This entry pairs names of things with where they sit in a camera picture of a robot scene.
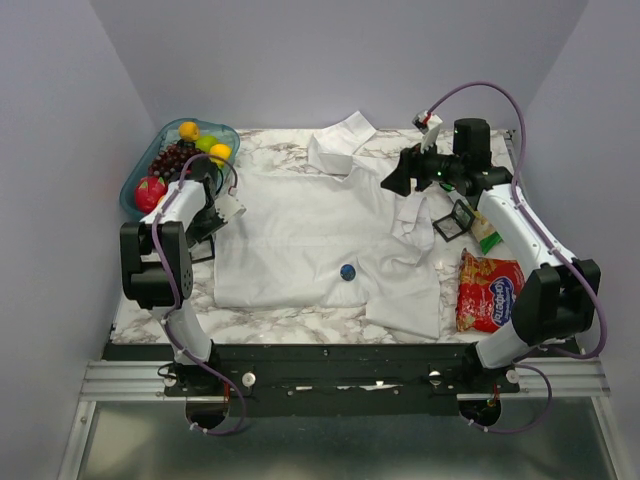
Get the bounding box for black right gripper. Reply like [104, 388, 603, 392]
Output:
[380, 135, 465, 197]

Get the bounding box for white shirt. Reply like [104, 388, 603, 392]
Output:
[213, 113, 440, 339]

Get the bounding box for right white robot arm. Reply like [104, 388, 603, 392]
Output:
[381, 112, 601, 392]

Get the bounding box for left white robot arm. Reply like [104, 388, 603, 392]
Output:
[120, 154, 226, 395]

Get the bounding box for red dragon fruit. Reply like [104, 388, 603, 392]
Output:
[134, 176, 168, 214]

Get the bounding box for purple grape bunch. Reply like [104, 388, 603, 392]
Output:
[147, 140, 201, 180]

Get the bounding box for yellow lemon right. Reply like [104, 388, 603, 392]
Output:
[209, 143, 233, 166]

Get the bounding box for green apple back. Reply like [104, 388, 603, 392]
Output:
[195, 135, 218, 153]

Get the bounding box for blue plastic fruit basket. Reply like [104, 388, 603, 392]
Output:
[118, 117, 241, 221]

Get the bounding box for yellow lemon at basket back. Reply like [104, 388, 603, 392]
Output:
[178, 121, 200, 142]

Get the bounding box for green cassava chips bag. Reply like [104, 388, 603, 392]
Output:
[440, 184, 502, 255]

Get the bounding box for red snack bag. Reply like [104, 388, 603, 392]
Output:
[456, 250, 525, 333]

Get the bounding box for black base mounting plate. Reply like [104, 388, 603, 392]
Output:
[102, 344, 565, 425]

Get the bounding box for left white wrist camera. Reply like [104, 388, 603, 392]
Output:
[214, 186, 246, 223]

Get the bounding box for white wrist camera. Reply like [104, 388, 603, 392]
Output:
[214, 186, 246, 223]
[412, 111, 443, 153]

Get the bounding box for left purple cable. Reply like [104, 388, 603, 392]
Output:
[149, 152, 249, 437]

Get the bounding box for purple cable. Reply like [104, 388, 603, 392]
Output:
[424, 81, 609, 434]
[149, 152, 249, 437]

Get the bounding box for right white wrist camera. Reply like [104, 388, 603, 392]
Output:
[412, 111, 443, 153]

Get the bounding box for black wire stand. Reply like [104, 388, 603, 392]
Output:
[432, 200, 476, 243]

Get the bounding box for aluminium rail frame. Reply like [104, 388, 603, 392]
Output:
[59, 357, 635, 479]

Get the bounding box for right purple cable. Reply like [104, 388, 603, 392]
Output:
[424, 81, 609, 434]

